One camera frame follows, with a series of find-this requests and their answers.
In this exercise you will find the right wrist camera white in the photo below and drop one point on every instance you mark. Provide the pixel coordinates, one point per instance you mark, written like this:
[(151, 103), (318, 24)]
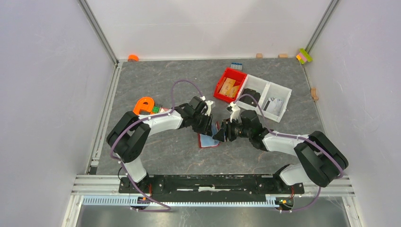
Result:
[(234, 111)]

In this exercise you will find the silver cards in white bin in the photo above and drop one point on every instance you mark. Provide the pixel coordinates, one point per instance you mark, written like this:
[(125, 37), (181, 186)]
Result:
[(274, 106)]

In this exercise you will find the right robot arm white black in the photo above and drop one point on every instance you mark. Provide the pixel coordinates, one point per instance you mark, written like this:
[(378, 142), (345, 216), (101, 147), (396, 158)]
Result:
[(320, 161)]

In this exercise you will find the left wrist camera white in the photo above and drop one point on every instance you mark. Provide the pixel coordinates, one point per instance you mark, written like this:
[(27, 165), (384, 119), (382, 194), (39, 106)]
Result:
[(208, 106)]

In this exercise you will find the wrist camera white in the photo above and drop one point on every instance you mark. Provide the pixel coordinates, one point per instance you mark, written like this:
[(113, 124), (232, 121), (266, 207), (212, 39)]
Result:
[(208, 106), (234, 111)]

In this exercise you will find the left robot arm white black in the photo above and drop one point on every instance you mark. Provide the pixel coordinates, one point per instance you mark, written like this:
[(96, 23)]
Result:
[(128, 137)]

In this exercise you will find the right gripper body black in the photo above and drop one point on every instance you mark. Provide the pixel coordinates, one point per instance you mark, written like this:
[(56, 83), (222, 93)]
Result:
[(234, 130)]

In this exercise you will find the white divided plastic bin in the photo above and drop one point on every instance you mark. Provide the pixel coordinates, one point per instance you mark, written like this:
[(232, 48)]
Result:
[(266, 89)]

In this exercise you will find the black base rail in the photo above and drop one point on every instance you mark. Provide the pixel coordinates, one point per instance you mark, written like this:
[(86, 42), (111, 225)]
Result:
[(265, 184)]

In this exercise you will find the black cards in white bin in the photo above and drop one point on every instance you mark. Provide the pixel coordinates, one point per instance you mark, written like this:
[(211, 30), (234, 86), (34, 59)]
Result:
[(251, 97)]

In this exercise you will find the red leather card holder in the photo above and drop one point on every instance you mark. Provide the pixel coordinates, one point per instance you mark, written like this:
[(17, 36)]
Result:
[(205, 141)]

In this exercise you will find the red plastic bin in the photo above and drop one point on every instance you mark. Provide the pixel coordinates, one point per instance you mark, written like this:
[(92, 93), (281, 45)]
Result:
[(238, 76)]

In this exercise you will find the small orange cap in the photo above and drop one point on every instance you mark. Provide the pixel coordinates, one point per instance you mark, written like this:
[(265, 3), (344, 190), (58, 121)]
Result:
[(132, 57)]

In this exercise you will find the green toy brick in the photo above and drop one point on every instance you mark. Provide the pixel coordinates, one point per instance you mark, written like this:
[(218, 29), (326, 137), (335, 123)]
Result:
[(155, 110)]

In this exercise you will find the blue white small block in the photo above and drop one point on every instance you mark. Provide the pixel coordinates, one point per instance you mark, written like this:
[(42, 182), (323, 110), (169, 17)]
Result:
[(236, 66)]

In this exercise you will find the wooden piece right edge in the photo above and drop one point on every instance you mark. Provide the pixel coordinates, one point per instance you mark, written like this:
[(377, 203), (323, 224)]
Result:
[(313, 92)]

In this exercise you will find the colourful toy brick stack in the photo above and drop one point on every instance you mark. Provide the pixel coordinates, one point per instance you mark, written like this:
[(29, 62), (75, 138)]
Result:
[(303, 56)]

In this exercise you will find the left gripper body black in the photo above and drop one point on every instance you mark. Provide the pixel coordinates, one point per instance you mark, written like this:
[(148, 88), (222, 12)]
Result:
[(201, 123)]

